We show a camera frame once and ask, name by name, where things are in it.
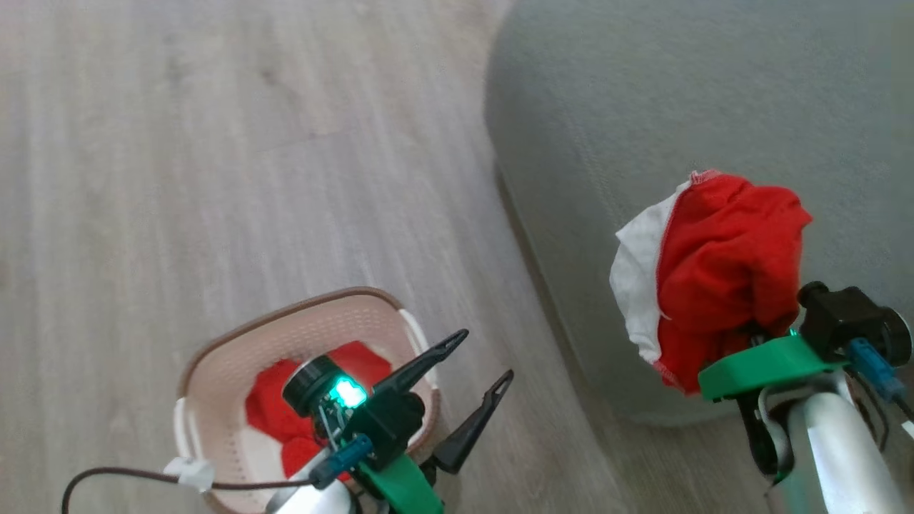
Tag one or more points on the grey fabric sofa seat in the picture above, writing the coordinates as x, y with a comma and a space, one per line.
643, 107

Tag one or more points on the plain red garment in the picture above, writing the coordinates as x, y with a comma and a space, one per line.
275, 414

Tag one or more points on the red and white garment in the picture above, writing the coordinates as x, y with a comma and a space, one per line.
721, 264

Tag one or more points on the right black wrist camera box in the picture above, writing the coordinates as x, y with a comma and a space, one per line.
835, 318

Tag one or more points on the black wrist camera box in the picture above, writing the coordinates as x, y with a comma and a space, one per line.
389, 425
835, 318

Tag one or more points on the black round actuator cap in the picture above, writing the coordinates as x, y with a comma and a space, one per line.
310, 382
896, 335

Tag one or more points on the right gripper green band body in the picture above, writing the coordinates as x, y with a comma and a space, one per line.
764, 364

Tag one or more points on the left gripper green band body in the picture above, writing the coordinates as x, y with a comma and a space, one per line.
400, 485

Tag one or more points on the cream perforated laundry basket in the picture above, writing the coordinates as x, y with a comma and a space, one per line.
235, 371

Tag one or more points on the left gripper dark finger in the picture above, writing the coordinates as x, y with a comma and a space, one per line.
471, 428
421, 364

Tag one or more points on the left black round actuator cap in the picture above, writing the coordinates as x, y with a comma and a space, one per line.
310, 382

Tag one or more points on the right black round actuator cap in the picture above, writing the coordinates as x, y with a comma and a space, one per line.
896, 335

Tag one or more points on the left black wrist camera box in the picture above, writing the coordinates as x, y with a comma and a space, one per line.
389, 425

